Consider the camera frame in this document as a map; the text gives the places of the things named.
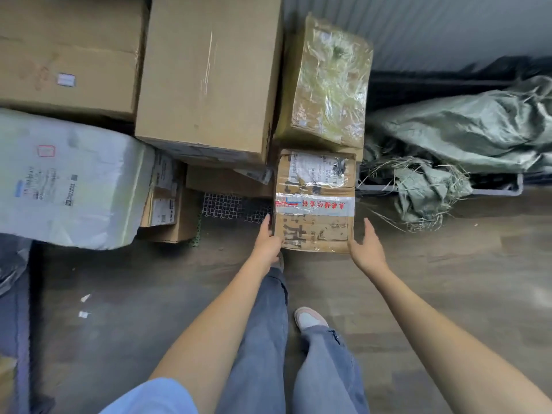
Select person's left hand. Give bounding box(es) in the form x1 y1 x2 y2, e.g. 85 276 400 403
252 213 284 266

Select person's right hand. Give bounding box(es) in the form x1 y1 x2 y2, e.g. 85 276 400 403
348 217 389 277

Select small taped cardboard box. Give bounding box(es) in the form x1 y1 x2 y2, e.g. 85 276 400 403
272 148 358 255

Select person's right forearm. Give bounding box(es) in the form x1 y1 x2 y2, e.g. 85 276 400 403
367 265 552 414

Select person's left forearm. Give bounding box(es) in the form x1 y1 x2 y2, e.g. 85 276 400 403
148 259 273 414

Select pink and white shoe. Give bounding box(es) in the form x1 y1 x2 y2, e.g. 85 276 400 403
294 306 329 333

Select flat cardboard box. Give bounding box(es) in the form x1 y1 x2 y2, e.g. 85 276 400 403
185 164 277 199

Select small frayed green woven sack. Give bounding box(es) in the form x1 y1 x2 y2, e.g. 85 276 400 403
393 160 474 232

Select grey-blue jeans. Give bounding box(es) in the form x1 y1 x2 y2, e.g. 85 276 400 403
215 266 371 414

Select small cardboard box white labels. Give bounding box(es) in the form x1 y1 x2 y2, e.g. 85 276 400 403
139 150 202 244

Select grey plastic crate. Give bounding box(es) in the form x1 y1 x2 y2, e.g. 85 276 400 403
356 68 552 198

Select large green woven sack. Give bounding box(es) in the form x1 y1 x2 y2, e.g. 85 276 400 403
366 75 552 175

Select cardboard box wrapped clear tape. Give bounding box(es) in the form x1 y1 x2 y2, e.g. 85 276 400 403
275 12 374 150

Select large plain cardboard box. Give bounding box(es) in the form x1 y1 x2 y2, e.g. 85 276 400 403
135 0 284 169

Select light blue shirt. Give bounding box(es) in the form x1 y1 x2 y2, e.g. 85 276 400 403
98 377 199 414

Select white wrapped parcel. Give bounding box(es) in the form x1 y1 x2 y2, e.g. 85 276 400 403
0 108 156 251

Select dark blue cart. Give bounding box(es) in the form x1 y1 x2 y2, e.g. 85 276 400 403
0 232 34 414

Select wide cardboard box small sticker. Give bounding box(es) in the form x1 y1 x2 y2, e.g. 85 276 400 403
0 0 150 122

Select metal wire mesh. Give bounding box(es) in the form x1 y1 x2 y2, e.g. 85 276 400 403
200 191 275 225

